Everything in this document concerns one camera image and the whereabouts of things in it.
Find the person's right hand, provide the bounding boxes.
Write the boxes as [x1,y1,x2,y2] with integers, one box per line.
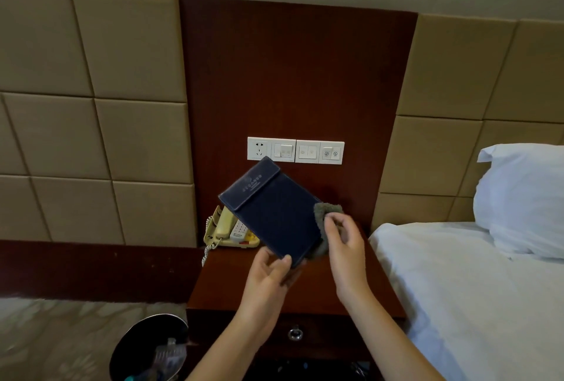
[324,212,371,307]

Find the person's left hand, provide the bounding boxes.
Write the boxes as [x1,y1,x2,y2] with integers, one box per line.
[237,246,306,335]

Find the grey cleaning cloth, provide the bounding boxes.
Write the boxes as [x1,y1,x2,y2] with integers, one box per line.
[308,202,345,261]

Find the dark blue leather folder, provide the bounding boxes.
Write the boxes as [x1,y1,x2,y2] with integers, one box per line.
[218,156,322,269]

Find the person's right forearm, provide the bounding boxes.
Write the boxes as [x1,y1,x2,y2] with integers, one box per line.
[338,292,447,381]

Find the person's left forearm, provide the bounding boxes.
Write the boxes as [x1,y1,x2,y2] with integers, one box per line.
[187,311,270,381]

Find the dark wooden nightstand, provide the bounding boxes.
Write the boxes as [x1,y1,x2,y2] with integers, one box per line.
[185,221,407,381]

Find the clear plastic bottle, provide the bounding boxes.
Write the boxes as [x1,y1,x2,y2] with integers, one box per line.
[151,338,189,378]

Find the dark wooden headboard panel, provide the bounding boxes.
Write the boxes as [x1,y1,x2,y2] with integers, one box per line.
[178,0,418,248]

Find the black round trash bin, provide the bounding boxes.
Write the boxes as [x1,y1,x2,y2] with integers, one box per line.
[109,313,190,381]

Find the white bed sheet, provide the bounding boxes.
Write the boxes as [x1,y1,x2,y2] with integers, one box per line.
[368,221,564,381]

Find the dark wooden baseboard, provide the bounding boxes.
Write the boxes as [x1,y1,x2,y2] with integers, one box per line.
[0,239,204,305]

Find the white pillow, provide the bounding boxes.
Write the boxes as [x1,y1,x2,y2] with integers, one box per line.
[473,143,564,261]

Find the beige corded telephone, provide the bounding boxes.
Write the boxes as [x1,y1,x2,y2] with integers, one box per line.
[203,205,261,249]

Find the white coiled telephone cord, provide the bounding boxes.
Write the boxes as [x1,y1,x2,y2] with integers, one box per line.
[201,216,221,267]

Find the white double wall switch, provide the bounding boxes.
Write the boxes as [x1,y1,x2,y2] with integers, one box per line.
[296,140,321,164]
[319,141,345,165]

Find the white wall power socket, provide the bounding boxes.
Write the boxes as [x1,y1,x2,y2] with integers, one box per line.
[247,137,273,161]

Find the beige padded wall panels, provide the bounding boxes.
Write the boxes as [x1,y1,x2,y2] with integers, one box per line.
[371,14,564,234]
[0,0,197,248]

